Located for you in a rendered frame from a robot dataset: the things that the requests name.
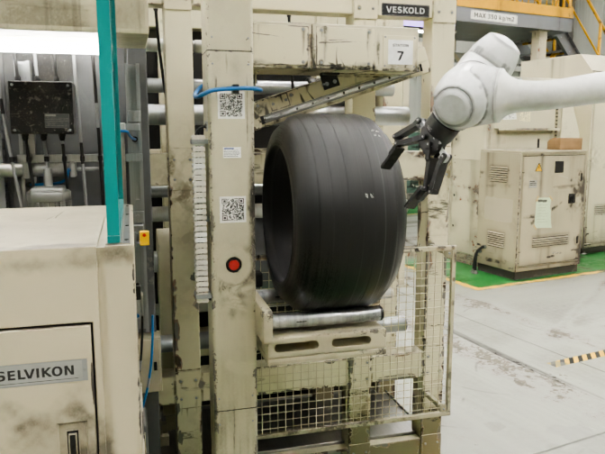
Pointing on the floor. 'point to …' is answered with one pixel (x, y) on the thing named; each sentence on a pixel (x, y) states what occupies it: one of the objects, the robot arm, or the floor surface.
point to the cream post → (237, 366)
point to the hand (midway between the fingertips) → (399, 184)
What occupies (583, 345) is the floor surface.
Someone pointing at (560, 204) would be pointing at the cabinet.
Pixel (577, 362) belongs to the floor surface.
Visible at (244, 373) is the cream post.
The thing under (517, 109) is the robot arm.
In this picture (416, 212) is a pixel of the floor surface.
